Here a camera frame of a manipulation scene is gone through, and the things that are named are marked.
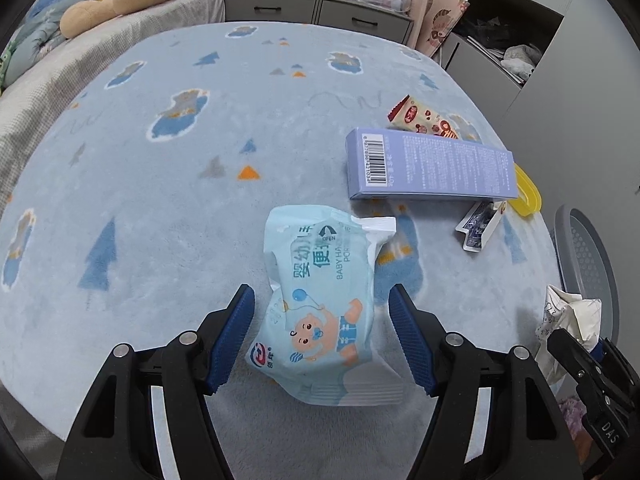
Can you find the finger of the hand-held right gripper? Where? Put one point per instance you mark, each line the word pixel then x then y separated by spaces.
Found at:
pixel 615 365
pixel 575 360

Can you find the dark cloth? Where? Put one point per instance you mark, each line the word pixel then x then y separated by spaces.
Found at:
pixel 500 25

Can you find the purple fluffy cloth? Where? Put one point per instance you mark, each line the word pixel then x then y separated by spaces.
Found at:
pixel 570 417

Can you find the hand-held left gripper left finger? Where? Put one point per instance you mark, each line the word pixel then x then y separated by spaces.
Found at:
pixel 232 340

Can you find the white cloth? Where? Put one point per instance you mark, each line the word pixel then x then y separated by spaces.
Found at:
pixel 520 60

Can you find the red beige snack wrapper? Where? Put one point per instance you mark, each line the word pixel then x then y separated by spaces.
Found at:
pixel 415 117

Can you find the blue patterned quilt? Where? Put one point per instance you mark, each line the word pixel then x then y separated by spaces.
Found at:
pixel 50 5

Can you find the white paper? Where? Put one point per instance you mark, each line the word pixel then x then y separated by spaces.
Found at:
pixel 565 310

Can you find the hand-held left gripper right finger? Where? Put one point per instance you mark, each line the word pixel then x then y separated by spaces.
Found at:
pixel 412 340

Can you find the bed with grey sheet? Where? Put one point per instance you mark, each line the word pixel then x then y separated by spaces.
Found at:
pixel 40 100

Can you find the light blue wet wipes packet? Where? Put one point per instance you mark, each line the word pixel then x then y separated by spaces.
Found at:
pixel 320 280

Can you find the grey perforated plastic basket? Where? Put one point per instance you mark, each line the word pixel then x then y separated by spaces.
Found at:
pixel 585 250

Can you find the grey open-niche cabinet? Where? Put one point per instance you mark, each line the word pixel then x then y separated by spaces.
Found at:
pixel 475 67

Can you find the pink cartoon printed board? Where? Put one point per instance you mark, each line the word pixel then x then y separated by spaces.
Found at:
pixel 417 10
pixel 445 22

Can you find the grey drawer cabinet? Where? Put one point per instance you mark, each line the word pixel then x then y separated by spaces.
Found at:
pixel 280 10

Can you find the long purple cardboard box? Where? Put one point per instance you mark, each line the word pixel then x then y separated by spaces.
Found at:
pixel 440 165

